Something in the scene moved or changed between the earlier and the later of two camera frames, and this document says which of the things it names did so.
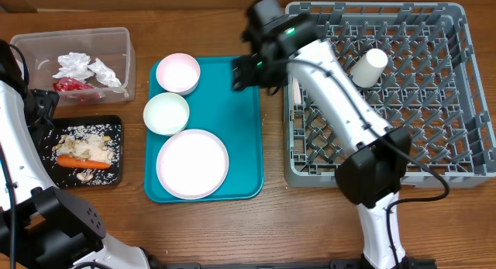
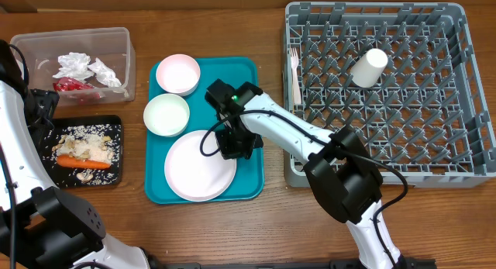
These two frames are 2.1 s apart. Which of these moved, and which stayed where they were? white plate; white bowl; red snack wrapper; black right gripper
Moved: black right gripper; white plate
Stayed: red snack wrapper; white bowl
